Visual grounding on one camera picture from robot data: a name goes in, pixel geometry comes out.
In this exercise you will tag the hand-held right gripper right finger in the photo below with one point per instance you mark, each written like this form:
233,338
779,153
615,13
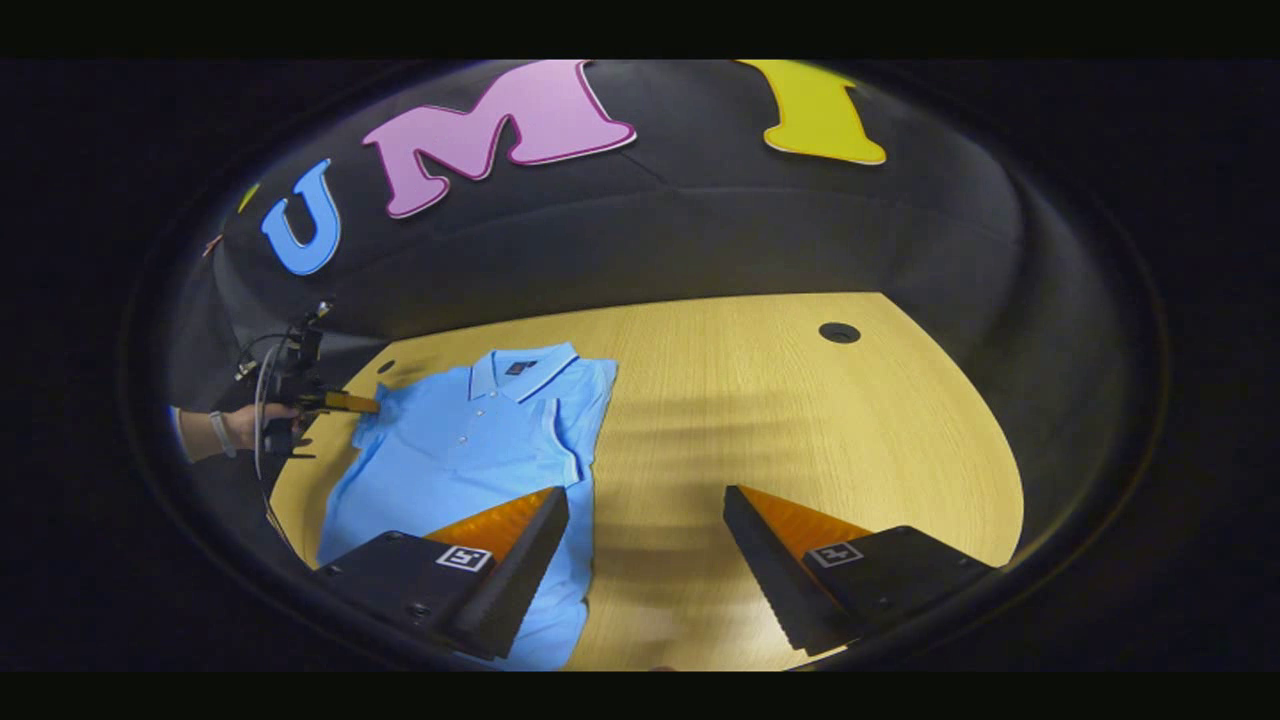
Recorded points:
775,570

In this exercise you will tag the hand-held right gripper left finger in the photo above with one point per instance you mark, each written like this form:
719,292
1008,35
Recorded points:
510,580

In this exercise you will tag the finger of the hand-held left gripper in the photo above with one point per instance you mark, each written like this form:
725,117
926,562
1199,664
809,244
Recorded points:
345,402

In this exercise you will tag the light blue T-shirt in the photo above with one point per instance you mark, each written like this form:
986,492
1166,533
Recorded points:
470,450

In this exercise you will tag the grey wristband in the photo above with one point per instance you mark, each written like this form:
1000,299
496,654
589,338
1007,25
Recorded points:
222,433

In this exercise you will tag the pink cloth clip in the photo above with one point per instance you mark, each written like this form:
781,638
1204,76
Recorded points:
212,245

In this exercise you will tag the black backdrop cloth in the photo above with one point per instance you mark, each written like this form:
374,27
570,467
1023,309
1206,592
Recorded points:
700,230

